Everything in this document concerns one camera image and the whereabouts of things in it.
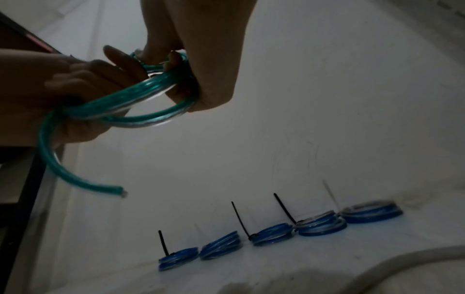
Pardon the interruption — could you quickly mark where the green tube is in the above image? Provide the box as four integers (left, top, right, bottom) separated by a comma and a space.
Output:
38, 50, 201, 199

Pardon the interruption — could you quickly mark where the black metal frame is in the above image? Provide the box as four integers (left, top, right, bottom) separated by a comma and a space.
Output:
0, 11, 66, 289

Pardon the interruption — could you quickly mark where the person's left hand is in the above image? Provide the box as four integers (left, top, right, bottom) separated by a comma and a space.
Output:
0, 45, 150, 147

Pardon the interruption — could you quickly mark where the blue tube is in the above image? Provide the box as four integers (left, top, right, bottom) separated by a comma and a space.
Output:
249, 223, 295, 248

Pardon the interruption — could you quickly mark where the person's right hand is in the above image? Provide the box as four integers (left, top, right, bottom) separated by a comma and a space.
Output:
138, 0, 259, 113

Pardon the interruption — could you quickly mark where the blue white coil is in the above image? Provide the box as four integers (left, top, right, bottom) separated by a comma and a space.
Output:
340, 200, 404, 225
294, 210, 348, 238

